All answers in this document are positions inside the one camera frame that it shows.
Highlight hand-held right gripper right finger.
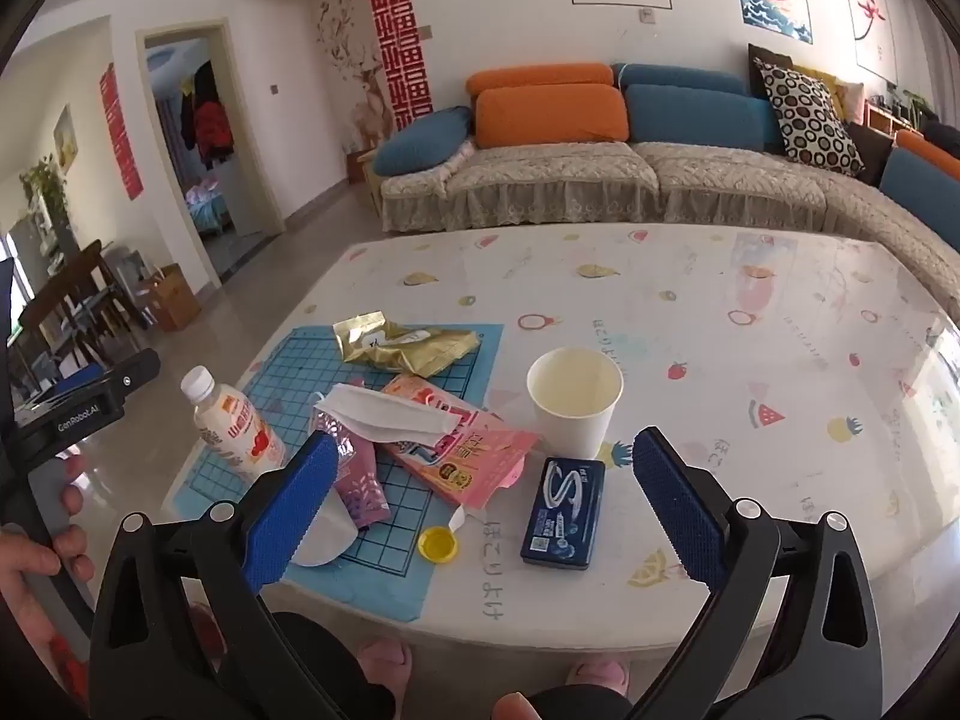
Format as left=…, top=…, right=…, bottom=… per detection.
left=626, top=426, right=886, bottom=720

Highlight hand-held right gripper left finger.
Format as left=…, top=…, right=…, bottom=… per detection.
left=88, top=429, right=341, bottom=720

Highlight white paper piece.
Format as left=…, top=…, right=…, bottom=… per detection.
left=292, top=495, right=357, bottom=567

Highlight purple snack packet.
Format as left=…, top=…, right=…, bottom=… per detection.
left=311, top=427, right=392, bottom=530

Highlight white drink bottle red label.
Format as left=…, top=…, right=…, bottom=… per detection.
left=180, top=365, right=287, bottom=482

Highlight white tissue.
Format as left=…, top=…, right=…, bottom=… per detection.
left=313, top=382, right=466, bottom=445

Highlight blue gum box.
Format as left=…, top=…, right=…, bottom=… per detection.
left=520, top=456, right=607, bottom=569

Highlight white paper cup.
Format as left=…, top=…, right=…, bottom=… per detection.
left=526, top=346, right=625, bottom=460

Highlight yellow bottle cap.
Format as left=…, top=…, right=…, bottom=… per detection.
left=418, top=525, right=460, bottom=563

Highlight person's left hand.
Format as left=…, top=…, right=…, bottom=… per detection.
left=0, top=456, right=95, bottom=638

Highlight person's right hand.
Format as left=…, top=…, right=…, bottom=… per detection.
left=491, top=691, right=541, bottom=720

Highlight dark wooden chair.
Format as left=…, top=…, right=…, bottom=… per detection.
left=19, top=240, right=143, bottom=372

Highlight cardboard box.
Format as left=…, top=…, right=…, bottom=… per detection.
left=135, top=264, right=202, bottom=332

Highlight blue grid mat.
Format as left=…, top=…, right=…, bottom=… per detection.
left=163, top=324, right=505, bottom=623

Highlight fruit print tablecloth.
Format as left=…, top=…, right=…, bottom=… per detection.
left=161, top=225, right=960, bottom=650

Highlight person's black pants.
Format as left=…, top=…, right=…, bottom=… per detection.
left=266, top=610, right=638, bottom=720

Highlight pink snack packet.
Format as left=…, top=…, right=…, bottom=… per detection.
left=375, top=373, right=541, bottom=509

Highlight gold foil wrapper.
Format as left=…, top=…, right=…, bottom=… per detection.
left=332, top=311, right=481, bottom=380

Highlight green houseplant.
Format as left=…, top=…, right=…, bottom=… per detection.
left=22, top=157, right=70, bottom=241

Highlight hanging clothes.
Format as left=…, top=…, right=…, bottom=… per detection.
left=180, top=64, right=235, bottom=166

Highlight small wooden side table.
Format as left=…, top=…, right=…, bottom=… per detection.
left=346, top=150, right=383, bottom=211

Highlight beige lace-covered sofa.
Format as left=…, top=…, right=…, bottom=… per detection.
left=375, top=139, right=960, bottom=301

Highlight blue armrest cushion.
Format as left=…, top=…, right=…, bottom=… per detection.
left=373, top=106, right=475, bottom=177

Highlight large blue back cushion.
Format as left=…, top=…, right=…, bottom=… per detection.
left=625, top=84, right=785, bottom=152

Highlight dark brown cushion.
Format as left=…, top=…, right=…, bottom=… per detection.
left=847, top=122, right=897, bottom=187

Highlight blue corner cushion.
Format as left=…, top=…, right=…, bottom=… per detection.
left=879, top=146, right=960, bottom=222

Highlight large orange back cushion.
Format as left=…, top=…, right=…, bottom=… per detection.
left=475, top=84, right=629, bottom=149

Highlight circle pattern pillow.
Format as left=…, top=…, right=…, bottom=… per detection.
left=754, top=58, right=865, bottom=177

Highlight blue bolster cushion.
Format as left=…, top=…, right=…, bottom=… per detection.
left=613, top=64, right=751, bottom=95

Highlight orange corner cushion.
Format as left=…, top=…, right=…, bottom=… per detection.
left=895, top=129, right=960, bottom=181

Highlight wooden shelf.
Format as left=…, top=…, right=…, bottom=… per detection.
left=862, top=101, right=923, bottom=137

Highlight yellow pillow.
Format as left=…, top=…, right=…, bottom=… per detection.
left=795, top=64, right=850, bottom=121

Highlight orange bolster cushion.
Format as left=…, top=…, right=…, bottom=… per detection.
left=466, top=64, right=614, bottom=95

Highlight black pillow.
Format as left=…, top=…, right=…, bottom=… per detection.
left=748, top=43, right=794, bottom=98

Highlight red wall couplet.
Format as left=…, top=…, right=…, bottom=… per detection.
left=100, top=64, right=143, bottom=201

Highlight deer wall decal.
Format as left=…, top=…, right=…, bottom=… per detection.
left=315, top=0, right=391, bottom=143

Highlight red paper-cut wall banner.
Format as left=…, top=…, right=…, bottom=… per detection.
left=360, top=0, right=434, bottom=137

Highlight lotus wall painting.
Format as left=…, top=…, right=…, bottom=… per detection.
left=838, top=0, right=897, bottom=83

